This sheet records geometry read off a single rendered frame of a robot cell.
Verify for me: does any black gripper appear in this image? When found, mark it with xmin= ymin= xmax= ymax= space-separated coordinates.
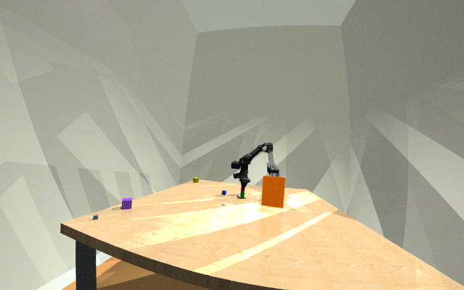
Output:
xmin=240 ymin=170 xmax=251 ymax=190

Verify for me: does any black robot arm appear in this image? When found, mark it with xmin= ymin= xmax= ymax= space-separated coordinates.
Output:
xmin=231 ymin=142 xmax=279 ymax=179

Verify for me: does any purple cube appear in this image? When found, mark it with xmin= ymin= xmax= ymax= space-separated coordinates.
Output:
xmin=121 ymin=198 xmax=133 ymax=209

